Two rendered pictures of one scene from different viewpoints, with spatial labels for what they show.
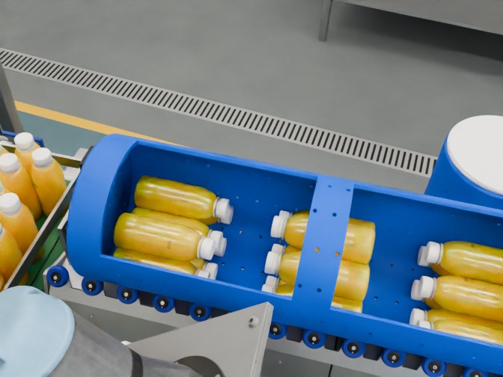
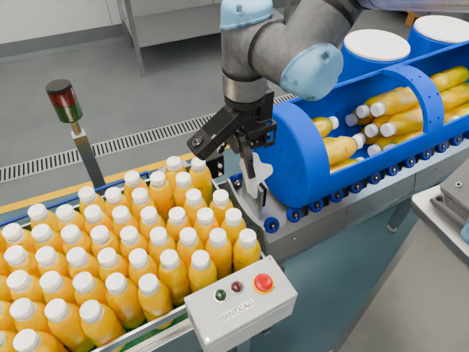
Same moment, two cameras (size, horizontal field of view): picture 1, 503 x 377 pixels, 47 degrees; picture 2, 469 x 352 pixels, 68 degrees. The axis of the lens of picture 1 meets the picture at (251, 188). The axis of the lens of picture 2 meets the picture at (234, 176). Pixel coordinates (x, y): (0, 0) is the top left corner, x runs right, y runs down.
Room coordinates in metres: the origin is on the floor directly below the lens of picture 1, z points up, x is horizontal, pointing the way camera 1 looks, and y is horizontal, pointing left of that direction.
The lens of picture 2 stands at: (0.27, 0.81, 1.75)
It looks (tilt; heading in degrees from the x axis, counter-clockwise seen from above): 47 degrees down; 321
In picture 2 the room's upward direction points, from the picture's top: straight up
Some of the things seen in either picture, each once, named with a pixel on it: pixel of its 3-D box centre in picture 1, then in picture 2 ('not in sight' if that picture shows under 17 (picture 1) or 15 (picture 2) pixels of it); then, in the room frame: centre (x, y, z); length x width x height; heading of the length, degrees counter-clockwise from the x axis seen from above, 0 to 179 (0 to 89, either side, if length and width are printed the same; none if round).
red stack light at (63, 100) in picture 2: not in sight; (61, 94); (1.16, 0.67, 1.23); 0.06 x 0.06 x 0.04
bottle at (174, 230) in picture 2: not in sight; (181, 235); (0.76, 0.59, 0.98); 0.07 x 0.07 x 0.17
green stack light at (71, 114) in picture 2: not in sight; (68, 109); (1.16, 0.67, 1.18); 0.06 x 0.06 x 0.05
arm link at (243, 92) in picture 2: not in sight; (243, 81); (0.67, 0.47, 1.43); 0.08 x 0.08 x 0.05
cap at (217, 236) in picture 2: not in sight; (218, 237); (0.64, 0.56, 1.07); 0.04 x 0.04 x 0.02
